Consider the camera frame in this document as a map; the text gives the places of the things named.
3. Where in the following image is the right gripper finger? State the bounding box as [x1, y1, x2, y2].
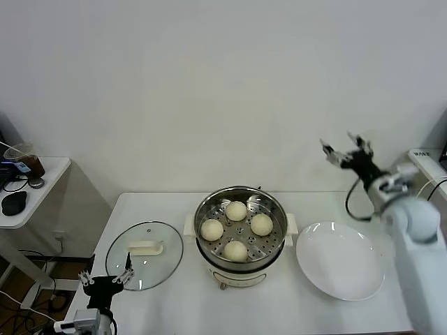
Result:
[345, 131, 375, 156]
[319, 138, 346, 165]

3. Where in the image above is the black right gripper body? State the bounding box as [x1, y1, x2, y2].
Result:
[344, 148, 384, 186]

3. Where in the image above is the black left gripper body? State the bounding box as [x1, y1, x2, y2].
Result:
[85, 275, 124, 308]

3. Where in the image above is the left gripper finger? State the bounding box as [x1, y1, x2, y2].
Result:
[78, 253, 96, 287]
[113, 251, 136, 285]

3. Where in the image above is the glass lid with cream handle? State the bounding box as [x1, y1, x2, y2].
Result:
[104, 220, 184, 292]

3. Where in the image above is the white steamed baozi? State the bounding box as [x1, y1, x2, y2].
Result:
[223, 240, 249, 263]
[250, 213, 274, 237]
[225, 201, 248, 222]
[200, 218, 224, 241]

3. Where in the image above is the stainless steel steamer basket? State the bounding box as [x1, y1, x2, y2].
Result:
[193, 187, 288, 271]

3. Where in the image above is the white side table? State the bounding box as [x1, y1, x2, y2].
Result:
[368, 148, 447, 245]
[0, 156, 71, 291]

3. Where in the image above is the white round plate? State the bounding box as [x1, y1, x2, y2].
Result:
[295, 221, 386, 302]

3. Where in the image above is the black computer mouse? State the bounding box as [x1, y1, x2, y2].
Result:
[0, 191, 28, 216]

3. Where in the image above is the cream electric cooker base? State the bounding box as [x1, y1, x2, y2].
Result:
[182, 214, 298, 291]

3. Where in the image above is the plastic cup of iced coffee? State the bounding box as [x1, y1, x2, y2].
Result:
[3, 142, 46, 178]

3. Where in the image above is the dark device with purple light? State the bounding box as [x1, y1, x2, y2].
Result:
[0, 161, 17, 182]

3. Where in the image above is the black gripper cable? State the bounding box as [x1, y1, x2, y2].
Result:
[345, 177, 374, 221]
[106, 306, 119, 335]

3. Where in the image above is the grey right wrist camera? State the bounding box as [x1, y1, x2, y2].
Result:
[379, 164, 419, 192]

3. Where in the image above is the black floor cable bundle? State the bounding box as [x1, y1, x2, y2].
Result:
[0, 289, 69, 335]

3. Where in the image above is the white hanging cable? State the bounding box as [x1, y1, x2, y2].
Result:
[418, 176, 447, 200]

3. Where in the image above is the black cable with adapter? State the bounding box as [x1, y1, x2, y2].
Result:
[427, 178, 447, 202]

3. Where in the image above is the black desk cable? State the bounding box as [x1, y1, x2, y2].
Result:
[1, 175, 29, 194]

